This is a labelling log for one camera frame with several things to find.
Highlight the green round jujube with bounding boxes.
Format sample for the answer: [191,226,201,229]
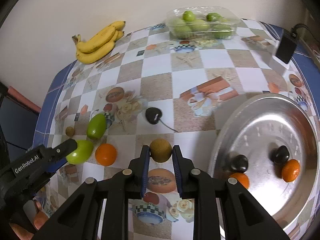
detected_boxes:
[66,140,94,165]

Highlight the yellow banana bunch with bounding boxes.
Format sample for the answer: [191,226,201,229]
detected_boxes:
[72,21,126,64]

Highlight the clear plastic fruit box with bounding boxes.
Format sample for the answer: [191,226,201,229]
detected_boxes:
[165,6,240,40]

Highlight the black power adapter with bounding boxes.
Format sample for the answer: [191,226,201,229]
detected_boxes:
[275,23,310,64]

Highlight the person's left hand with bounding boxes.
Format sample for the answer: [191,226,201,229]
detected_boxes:
[9,200,49,240]

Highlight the dark cherry with stem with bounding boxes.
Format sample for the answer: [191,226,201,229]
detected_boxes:
[145,107,177,132]

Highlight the orange tangerine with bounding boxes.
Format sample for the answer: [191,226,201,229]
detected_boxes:
[95,143,117,166]
[229,172,249,189]

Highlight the round silver metal tray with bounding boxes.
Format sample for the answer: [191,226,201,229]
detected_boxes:
[208,93,318,230]

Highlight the dark cherry in tray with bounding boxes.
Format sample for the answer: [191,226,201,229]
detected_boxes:
[271,145,290,165]

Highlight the small orange in tray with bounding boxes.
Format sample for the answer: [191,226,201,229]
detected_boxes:
[281,159,300,183]

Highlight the green oval jujube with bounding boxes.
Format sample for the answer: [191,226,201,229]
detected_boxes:
[87,114,107,140]

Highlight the brown round longan fruit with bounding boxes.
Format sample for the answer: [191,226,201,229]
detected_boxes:
[150,138,172,163]

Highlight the small brown longan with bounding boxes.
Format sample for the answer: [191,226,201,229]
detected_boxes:
[65,126,75,138]

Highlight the checkered printed tablecloth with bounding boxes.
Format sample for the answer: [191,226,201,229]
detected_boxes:
[32,17,320,240]

